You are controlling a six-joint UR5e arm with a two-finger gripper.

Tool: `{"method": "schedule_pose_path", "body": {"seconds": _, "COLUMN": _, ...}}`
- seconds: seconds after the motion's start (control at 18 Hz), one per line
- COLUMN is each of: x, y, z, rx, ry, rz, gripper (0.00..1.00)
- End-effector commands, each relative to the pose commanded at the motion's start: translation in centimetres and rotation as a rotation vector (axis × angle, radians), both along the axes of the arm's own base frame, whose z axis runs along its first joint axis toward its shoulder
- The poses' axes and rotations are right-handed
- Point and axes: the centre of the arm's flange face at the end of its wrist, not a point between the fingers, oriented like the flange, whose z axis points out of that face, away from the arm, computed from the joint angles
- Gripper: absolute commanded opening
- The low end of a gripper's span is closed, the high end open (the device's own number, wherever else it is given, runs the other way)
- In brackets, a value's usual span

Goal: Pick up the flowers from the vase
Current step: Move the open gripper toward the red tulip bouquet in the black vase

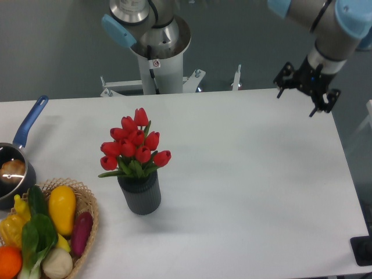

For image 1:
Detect woven wicker basket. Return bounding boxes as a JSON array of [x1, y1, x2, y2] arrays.
[[0, 177, 99, 279]]

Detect white metal mounting frame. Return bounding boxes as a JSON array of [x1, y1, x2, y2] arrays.
[[100, 64, 242, 97]]

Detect red tulip bouquet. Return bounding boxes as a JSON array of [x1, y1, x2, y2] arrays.
[[98, 108, 171, 180]]

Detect black device at table edge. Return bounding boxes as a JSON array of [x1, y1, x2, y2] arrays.
[[350, 236, 371, 266]]

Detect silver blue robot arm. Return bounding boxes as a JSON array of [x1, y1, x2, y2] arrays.
[[267, 1, 371, 116]]

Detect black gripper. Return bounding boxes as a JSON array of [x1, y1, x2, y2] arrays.
[[273, 56, 341, 117]]

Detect yellow banana tip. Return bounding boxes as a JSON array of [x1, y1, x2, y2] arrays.
[[56, 234, 71, 253]]

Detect blue handled saucepan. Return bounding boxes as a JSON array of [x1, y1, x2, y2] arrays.
[[1, 95, 49, 210]]

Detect yellow bell pepper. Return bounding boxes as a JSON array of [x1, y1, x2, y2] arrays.
[[1, 214, 26, 249]]

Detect purple eggplant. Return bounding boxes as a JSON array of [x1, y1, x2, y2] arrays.
[[71, 212, 93, 257]]

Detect bread roll in pan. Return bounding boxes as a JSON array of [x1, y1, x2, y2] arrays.
[[1, 159, 26, 184]]

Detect white garlic bulb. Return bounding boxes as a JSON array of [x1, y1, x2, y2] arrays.
[[42, 248, 73, 279]]

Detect grey ribbed vase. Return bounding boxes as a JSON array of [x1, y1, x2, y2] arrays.
[[117, 171, 162, 215]]

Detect green bok choy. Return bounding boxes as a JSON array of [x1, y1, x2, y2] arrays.
[[18, 213, 58, 278]]

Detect green cucumber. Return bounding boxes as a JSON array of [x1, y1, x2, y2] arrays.
[[28, 185, 49, 217]]

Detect orange fruit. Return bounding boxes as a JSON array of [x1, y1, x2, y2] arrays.
[[1, 246, 22, 278]]

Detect yellow squash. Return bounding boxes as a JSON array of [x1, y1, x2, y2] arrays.
[[48, 185, 76, 237]]

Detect robot base and pedestal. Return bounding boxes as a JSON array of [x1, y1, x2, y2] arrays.
[[101, 0, 191, 95]]

